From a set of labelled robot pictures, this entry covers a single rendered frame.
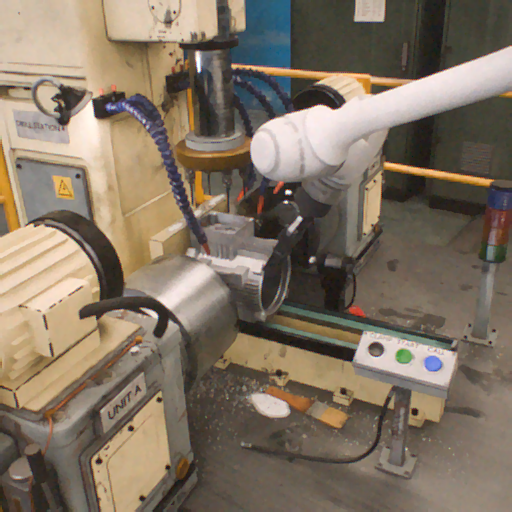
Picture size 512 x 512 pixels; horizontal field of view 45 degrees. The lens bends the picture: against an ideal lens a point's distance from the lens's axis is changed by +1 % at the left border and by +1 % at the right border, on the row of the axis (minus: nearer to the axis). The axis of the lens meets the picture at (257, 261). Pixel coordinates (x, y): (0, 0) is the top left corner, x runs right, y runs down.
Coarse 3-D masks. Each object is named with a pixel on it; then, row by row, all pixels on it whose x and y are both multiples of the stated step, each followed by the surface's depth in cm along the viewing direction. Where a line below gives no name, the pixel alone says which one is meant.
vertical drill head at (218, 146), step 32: (224, 0) 122; (224, 32) 124; (192, 64) 127; (224, 64) 126; (192, 96) 131; (224, 96) 129; (224, 128) 132; (192, 160) 131; (224, 160) 130; (192, 192) 141
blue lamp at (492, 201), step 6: (492, 192) 141; (498, 192) 140; (504, 192) 140; (510, 192) 140; (492, 198) 142; (498, 198) 141; (504, 198) 140; (510, 198) 140; (492, 204) 142; (498, 204) 141; (504, 204) 141; (510, 204) 141
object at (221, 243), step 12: (204, 216) 149; (216, 216) 151; (228, 216) 150; (240, 216) 148; (204, 228) 142; (216, 228) 146; (228, 228) 145; (240, 228) 142; (252, 228) 147; (192, 240) 145; (216, 240) 142; (228, 240) 140; (240, 240) 143; (204, 252) 145; (216, 252) 143; (228, 252) 142
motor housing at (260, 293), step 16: (256, 240) 144; (272, 240) 145; (208, 256) 145; (240, 256) 142; (256, 256) 140; (288, 256) 150; (224, 272) 140; (288, 272) 152; (240, 288) 139; (256, 288) 138; (272, 288) 153; (256, 304) 140; (272, 304) 150
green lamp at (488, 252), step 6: (480, 246) 149; (486, 246) 147; (492, 246) 146; (498, 246) 146; (504, 246) 146; (480, 252) 149; (486, 252) 147; (492, 252) 147; (498, 252) 146; (504, 252) 147; (486, 258) 148; (492, 258) 147; (498, 258) 147; (504, 258) 149
